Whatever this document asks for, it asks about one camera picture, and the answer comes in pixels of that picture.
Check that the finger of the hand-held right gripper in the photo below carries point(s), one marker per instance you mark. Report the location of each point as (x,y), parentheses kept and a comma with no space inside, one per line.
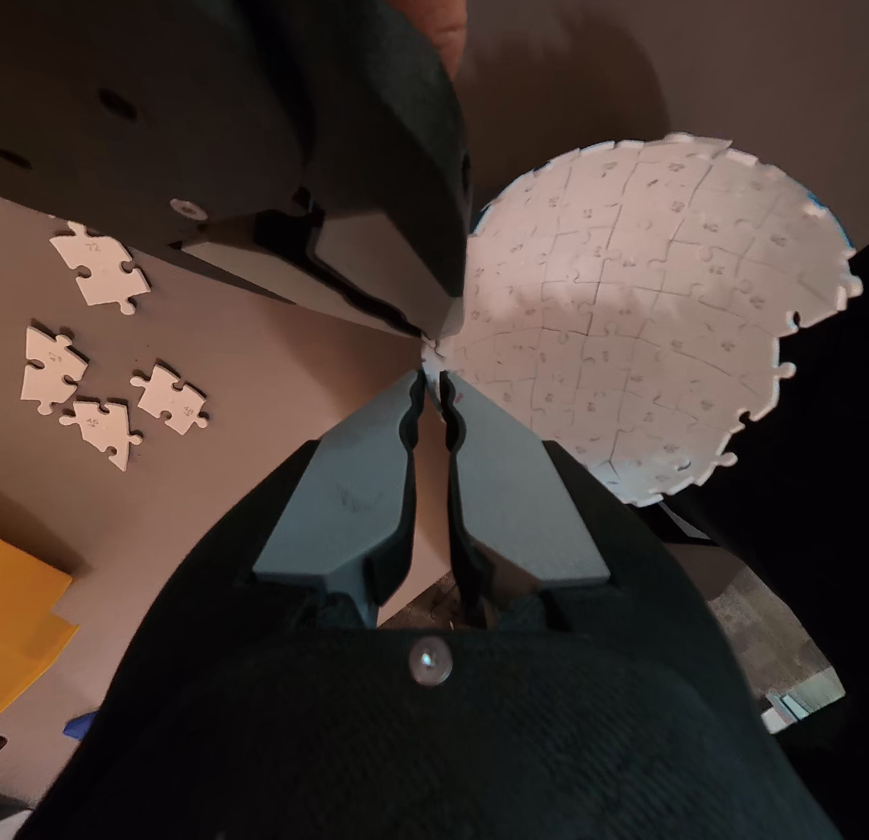
(271,263)
(373,256)

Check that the yellow plastic bin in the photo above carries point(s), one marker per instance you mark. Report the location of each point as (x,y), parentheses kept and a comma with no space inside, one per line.
(27,616)

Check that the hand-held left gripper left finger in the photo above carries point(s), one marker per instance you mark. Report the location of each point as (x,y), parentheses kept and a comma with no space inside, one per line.
(339,507)

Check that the puzzle pieces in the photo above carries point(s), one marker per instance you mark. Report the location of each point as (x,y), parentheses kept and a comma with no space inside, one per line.
(102,270)

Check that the person's right hand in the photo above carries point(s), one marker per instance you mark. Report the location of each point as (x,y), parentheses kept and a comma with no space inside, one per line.
(441,12)

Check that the person's dark clothed torso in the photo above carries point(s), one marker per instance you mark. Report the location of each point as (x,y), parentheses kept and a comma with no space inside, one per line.
(815,446)

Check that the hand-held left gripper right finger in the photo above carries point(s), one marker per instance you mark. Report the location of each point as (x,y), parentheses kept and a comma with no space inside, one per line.
(523,514)

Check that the partly built puzzle ball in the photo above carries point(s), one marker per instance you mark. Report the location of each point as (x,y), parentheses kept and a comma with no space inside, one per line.
(645,311)

